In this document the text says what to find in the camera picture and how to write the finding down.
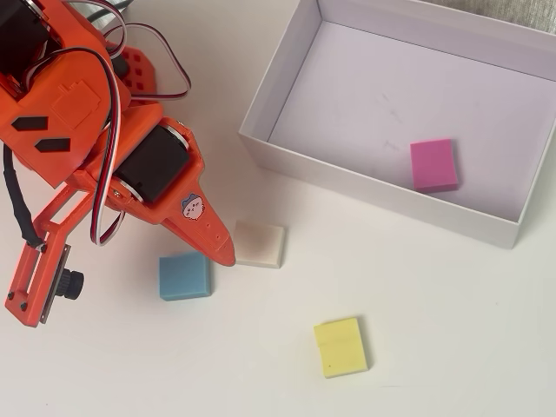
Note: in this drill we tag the orange camera mount bracket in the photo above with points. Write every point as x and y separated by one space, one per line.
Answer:
26 304

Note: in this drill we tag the blue foam cuboid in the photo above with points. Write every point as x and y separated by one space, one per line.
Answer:
184 276

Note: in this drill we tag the pink foam cuboid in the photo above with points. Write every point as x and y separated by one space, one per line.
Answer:
434 165

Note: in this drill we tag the orange gripper black servo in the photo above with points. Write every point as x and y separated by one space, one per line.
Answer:
153 167

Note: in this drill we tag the white cardboard bin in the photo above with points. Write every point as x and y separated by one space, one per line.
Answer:
369 87

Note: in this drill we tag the white foam cuboid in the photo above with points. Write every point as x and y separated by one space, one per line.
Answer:
260 241

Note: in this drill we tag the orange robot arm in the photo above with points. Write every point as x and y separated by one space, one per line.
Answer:
52 87

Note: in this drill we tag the yellow foam cuboid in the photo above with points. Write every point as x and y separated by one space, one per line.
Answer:
342 347

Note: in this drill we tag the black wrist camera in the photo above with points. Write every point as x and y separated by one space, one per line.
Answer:
71 283

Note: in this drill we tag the beige woven curtain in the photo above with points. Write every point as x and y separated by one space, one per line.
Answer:
521 11

